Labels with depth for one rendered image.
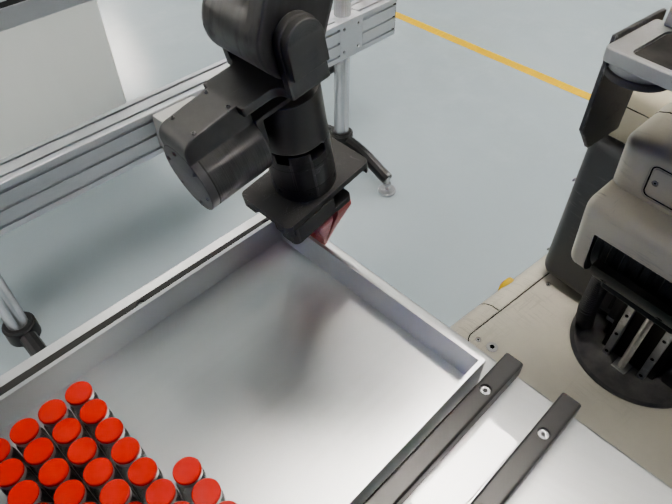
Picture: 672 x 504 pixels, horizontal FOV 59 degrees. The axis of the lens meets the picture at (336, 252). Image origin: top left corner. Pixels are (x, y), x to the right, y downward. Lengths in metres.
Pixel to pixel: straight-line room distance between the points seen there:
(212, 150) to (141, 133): 1.08
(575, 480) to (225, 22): 0.43
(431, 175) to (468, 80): 0.67
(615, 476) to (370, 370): 0.21
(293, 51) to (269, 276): 0.28
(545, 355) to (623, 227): 0.53
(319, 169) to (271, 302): 0.16
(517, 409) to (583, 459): 0.06
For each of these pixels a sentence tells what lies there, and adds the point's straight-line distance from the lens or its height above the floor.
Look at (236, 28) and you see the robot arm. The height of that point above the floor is 1.16.
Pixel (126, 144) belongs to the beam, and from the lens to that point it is 1.50.
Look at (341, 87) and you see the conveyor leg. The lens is 1.97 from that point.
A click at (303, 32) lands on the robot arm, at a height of 1.16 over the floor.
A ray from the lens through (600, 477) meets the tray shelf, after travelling 0.55.
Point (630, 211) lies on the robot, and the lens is 0.89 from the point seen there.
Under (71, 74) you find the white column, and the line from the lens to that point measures 2.08.
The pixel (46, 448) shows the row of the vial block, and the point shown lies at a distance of 0.51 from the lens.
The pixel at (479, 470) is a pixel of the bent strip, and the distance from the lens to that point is 0.52.
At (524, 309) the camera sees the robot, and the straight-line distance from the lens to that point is 1.41.
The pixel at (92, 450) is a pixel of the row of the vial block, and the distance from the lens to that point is 0.49.
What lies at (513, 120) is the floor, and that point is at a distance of 2.48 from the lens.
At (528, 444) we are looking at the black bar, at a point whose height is 0.90.
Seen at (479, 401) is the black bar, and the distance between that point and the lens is 0.52.
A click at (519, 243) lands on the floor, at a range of 1.96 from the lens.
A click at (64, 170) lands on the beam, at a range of 1.46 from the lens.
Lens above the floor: 1.35
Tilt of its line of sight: 47 degrees down
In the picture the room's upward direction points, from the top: straight up
